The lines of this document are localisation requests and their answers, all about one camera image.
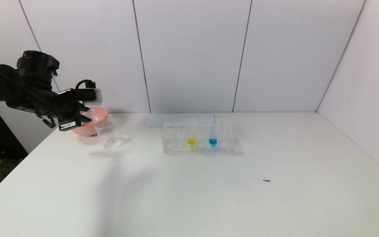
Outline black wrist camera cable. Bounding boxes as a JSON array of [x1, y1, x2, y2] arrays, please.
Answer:
[[76, 79, 96, 90]]

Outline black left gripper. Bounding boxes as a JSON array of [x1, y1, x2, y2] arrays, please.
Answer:
[[51, 101, 92, 132]]

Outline clear acrylic test tube rack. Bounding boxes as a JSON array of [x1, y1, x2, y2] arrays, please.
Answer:
[[162, 121, 234, 154]]

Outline test tube with yellow pigment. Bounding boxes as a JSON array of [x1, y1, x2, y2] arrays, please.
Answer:
[[188, 118, 198, 148]]

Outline test tube with red pigment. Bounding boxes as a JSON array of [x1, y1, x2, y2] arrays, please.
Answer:
[[86, 109, 100, 124]]

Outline clear glass beaker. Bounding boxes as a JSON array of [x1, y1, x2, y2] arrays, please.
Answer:
[[93, 115, 126, 151]]

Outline pink plastic bowl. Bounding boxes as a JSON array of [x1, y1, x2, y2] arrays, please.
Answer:
[[72, 106, 108, 137]]

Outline white paper sheet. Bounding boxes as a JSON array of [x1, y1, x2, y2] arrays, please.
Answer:
[[146, 114, 216, 128]]

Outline test tube with blue pigment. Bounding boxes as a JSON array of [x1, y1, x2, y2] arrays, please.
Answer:
[[209, 118, 218, 147]]

